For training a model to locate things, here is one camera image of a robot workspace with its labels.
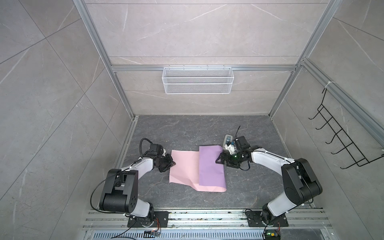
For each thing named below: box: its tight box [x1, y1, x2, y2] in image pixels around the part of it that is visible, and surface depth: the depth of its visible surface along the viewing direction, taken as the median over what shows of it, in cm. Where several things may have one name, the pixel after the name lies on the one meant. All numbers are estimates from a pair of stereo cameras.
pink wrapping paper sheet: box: [169, 145, 227, 192], surface depth 88 cm
